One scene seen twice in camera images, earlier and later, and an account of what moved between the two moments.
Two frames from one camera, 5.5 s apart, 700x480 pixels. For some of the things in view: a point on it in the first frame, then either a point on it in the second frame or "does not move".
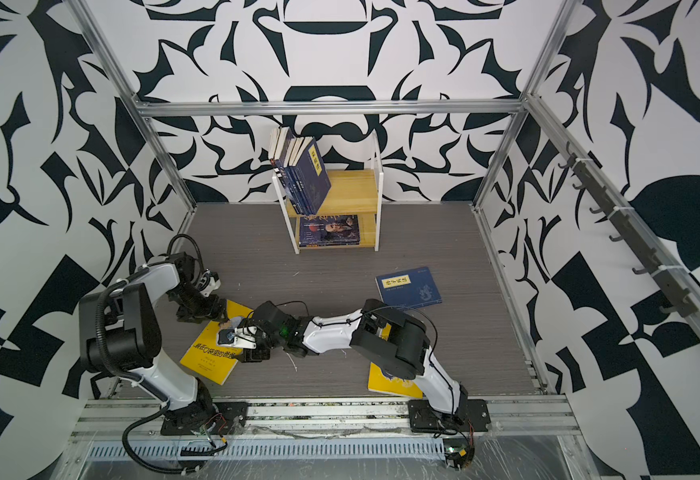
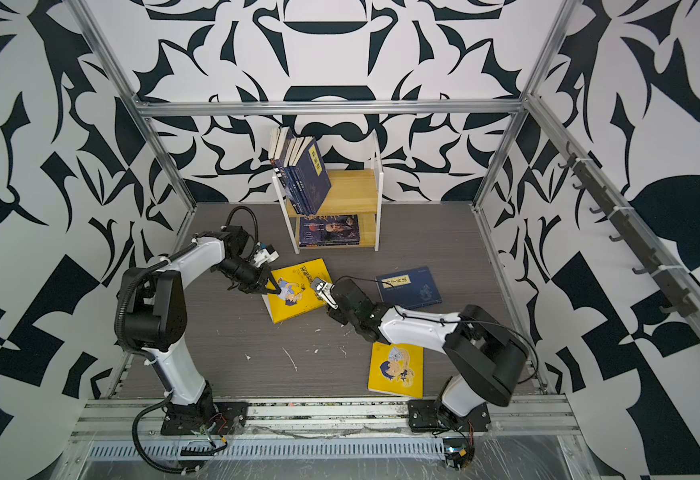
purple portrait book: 328,230 does not move
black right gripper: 254,356 → 336,315
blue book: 410,288 does not move
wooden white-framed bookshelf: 352,194 does not move
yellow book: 209,357 → 297,296
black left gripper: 209,313 → 260,287
